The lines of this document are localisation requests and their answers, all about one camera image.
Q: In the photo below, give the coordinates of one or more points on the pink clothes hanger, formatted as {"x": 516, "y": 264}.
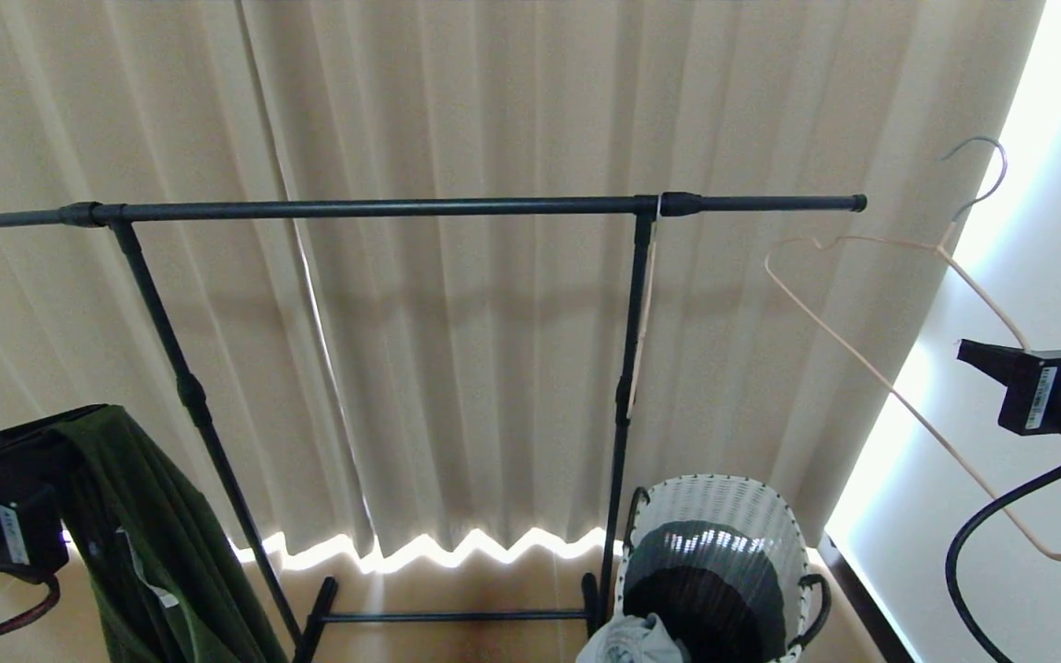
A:
{"x": 644, "y": 322}
{"x": 982, "y": 293}

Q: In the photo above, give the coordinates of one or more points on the green long-sleeved shirt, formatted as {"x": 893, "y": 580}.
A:
{"x": 153, "y": 534}

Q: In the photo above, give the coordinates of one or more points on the white laundry basket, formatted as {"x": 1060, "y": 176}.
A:
{"x": 715, "y": 502}

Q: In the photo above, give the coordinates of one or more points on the black clothes rack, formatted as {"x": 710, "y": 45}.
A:
{"x": 402, "y": 208}

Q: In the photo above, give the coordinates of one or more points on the pale grey garment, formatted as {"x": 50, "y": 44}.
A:
{"x": 632, "y": 645}

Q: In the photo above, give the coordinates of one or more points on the beige curtain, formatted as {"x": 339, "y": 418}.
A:
{"x": 494, "y": 368}

